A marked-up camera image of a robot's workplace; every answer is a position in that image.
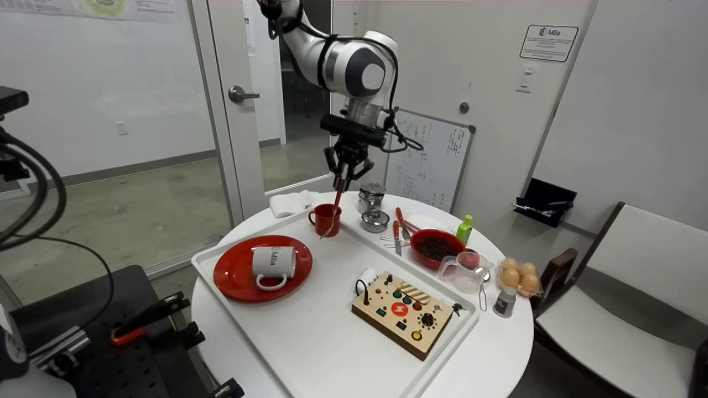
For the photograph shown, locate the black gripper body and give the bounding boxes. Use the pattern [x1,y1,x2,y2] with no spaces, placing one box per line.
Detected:
[321,115,386,166]

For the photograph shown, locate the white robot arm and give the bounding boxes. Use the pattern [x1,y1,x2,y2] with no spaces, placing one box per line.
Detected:
[257,0,399,191]

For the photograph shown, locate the red cup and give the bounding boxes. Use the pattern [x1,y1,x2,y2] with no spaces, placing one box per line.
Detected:
[307,203,341,236]

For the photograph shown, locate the white plastic tray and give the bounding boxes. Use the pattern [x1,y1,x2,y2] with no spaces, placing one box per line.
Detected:
[192,216,478,398]

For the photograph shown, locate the clear measuring cup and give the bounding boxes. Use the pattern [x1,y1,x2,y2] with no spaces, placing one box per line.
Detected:
[439,251,491,312]

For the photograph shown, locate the small metal pot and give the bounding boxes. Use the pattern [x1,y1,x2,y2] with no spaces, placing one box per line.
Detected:
[359,183,389,234]

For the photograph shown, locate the white cloth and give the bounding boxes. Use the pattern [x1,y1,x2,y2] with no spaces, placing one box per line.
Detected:
[269,191,318,216]

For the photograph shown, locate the leaning whiteboard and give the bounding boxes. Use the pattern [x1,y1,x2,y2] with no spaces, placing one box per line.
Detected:
[386,111,476,211]

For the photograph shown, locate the red bowl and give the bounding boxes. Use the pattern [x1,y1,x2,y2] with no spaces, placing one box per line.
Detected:
[412,231,465,271]

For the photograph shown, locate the white mug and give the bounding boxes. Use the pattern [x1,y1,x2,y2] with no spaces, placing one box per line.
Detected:
[252,247,296,293]

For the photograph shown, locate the green bottle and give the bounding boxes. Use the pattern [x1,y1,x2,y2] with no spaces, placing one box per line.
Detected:
[456,214,474,245]

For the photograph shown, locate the red plate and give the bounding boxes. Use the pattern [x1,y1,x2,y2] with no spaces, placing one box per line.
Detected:
[213,234,314,303]

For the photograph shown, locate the wooden busy board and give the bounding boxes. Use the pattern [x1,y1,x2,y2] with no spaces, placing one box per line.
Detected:
[351,271,462,361]

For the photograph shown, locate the white door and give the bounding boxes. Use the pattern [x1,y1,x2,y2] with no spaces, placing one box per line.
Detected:
[187,0,266,224]

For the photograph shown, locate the black box on floor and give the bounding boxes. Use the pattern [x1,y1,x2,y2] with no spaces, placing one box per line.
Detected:
[516,180,578,227]

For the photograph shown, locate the salt shaker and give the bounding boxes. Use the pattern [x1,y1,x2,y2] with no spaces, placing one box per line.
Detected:
[494,291,516,319]

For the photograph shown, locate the round white table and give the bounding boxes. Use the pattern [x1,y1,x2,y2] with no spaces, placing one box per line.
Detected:
[192,193,534,398]

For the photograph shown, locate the white chair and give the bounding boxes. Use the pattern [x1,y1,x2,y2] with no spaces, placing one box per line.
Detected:
[535,202,708,398]

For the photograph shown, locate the red handled tongs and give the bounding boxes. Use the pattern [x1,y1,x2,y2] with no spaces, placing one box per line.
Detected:
[392,208,418,253]

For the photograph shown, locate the wall sign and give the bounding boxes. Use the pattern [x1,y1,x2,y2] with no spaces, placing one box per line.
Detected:
[519,24,580,63]

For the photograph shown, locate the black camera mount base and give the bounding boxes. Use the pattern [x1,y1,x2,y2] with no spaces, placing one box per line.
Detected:
[0,266,245,398]

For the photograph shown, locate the black cable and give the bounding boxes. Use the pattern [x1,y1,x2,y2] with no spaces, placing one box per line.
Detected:
[0,125,117,328]

